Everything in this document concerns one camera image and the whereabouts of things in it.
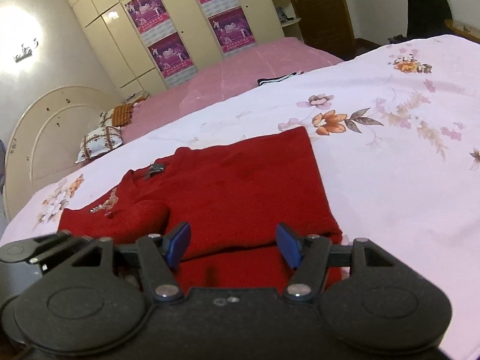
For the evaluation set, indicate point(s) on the pink bedspread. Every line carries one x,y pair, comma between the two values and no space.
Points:
232,76

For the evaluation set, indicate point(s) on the brown white patterned pillow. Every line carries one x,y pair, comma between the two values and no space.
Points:
100,141

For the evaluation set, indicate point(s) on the cream curved headboard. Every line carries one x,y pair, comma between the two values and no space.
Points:
44,145

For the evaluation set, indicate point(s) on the red knit sweater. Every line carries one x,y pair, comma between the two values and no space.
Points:
233,197

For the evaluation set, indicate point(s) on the black white striped garment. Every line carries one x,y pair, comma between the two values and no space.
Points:
273,80

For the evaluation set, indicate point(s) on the purple poster lower left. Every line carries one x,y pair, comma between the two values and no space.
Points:
170,55

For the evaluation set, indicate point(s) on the white floral bedsheet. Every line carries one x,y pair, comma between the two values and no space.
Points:
395,133

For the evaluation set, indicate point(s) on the purple poster lower right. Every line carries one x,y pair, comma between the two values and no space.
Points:
232,30

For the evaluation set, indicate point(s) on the wall lamp fixture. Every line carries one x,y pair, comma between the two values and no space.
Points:
25,50

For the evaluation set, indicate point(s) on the cream wardrobe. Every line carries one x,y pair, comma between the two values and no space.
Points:
124,52

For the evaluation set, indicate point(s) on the black chair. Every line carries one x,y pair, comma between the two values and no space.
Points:
426,19

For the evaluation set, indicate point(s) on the purple poster upper left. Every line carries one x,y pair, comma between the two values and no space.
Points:
146,14

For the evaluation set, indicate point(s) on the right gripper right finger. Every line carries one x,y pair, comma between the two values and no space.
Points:
312,256

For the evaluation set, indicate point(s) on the cream open shelf unit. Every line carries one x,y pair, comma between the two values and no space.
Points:
288,18

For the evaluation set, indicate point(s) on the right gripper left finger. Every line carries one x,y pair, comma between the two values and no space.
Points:
153,255

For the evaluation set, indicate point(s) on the orange brown cushion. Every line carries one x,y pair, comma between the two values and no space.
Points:
122,115

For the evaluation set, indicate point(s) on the brown wooden door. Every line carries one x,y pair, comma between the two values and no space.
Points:
326,25

